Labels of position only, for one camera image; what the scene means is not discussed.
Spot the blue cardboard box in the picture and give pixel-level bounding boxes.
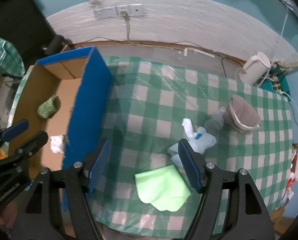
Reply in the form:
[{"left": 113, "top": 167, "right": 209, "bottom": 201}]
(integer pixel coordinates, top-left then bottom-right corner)
[{"left": 8, "top": 46, "right": 113, "bottom": 179}]

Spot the black clothing hanging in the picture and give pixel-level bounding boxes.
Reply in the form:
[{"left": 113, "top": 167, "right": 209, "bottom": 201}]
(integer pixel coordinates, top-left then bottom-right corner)
[{"left": 0, "top": 0, "right": 55, "bottom": 66}]

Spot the white electric kettle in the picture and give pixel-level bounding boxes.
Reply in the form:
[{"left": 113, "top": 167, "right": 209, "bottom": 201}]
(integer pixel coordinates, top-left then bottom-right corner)
[{"left": 239, "top": 51, "right": 271, "bottom": 85}]

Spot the white plastic bag pile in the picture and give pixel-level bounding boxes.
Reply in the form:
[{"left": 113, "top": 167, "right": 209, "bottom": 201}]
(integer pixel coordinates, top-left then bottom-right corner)
[{"left": 280, "top": 144, "right": 298, "bottom": 207}]

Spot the light green microfiber cloth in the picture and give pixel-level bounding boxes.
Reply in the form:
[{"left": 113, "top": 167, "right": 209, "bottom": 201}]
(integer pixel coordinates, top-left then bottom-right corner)
[{"left": 135, "top": 165, "right": 191, "bottom": 212}]

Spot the white blue plastic bag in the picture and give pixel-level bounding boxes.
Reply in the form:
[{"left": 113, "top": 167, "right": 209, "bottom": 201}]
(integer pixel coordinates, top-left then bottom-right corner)
[{"left": 167, "top": 118, "right": 217, "bottom": 168}]

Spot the grey rolled sock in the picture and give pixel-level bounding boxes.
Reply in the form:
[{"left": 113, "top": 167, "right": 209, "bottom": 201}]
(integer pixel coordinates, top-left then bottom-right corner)
[{"left": 204, "top": 107, "right": 226, "bottom": 137}]

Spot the white wall socket strip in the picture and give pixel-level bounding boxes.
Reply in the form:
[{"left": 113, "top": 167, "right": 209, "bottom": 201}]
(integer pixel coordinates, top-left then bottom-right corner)
[{"left": 93, "top": 4, "right": 145, "bottom": 20}]

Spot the green sparkly scrubber cloth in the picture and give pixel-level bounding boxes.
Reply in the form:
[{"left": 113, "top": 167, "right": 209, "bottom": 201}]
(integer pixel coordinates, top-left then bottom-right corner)
[{"left": 37, "top": 95, "right": 57, "bottom": 119}]

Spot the teal plastic basket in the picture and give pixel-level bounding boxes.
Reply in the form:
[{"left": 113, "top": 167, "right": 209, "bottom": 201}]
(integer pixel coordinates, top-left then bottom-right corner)
[{"left": 259, "top": 67, "right": 291, "bottom": 96}]

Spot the green checkered tablecloth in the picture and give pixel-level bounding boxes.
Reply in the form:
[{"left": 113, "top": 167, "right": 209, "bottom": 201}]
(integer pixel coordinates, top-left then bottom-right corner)
[{"left": 89, "top": 56, "right": 293, "bottom": 238}]

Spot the beige braided hose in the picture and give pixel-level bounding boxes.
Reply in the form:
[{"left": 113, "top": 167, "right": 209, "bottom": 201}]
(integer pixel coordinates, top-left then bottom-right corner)
[{"left": 273, "top": 56, "right": 298, "bottom": 71}]

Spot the white hanging cable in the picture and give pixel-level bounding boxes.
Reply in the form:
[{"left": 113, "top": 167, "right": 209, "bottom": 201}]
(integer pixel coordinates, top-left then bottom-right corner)
[{"left": 278, "top": 7, "right": 289, "bottom": 38}]

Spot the brown fleece hat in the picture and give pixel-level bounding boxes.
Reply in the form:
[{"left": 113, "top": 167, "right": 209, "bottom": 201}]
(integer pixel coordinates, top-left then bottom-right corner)
[{"left": 223, "top": 95, "right": 261, "bottom": 135}]

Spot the grey plugged cable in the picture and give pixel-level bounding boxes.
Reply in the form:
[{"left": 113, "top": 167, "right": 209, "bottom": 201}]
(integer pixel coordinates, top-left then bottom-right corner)
[{"left": 121, "top": 11, "right": 149, "bottom": 46}]

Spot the white tissue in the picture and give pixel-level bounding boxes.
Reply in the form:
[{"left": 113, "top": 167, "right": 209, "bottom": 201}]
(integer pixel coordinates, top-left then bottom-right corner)
[{"left": 50, "top": 135, "right": 65, "bottom": 154}]

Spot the green checkered cloth left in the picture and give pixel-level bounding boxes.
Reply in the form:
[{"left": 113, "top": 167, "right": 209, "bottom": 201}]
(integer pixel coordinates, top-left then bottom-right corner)
[{"left": 0, "top": 38, "right": 25, "bottom": 77}]

